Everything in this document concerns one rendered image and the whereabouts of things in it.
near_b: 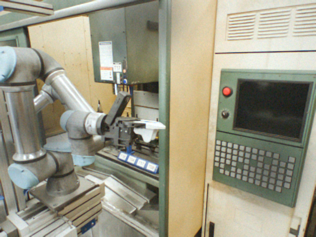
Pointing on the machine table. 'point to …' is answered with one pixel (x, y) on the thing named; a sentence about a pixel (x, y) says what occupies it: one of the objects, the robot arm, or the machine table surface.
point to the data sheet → (105, 54)
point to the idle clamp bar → (146, 145)
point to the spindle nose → (119, 88)
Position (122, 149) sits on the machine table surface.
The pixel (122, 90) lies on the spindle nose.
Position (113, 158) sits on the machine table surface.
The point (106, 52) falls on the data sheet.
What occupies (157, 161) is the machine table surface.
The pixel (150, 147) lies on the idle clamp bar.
